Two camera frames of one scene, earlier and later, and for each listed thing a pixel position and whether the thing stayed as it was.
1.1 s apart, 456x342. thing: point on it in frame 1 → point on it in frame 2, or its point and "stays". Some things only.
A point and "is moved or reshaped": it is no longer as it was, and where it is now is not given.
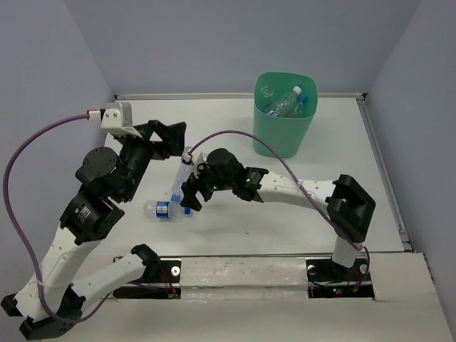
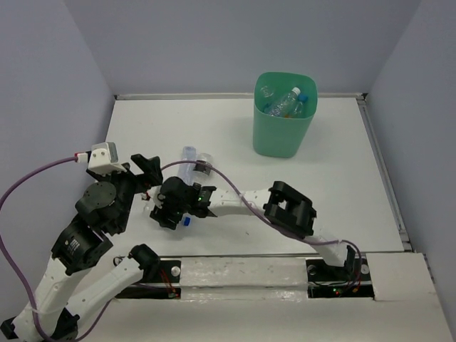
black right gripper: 190,190 → 160,214
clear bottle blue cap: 184,173 stays
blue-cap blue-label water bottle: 301,98 stays
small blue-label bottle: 165,210 is moved or reshaped
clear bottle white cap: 286,103 stays
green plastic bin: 286,136 stays
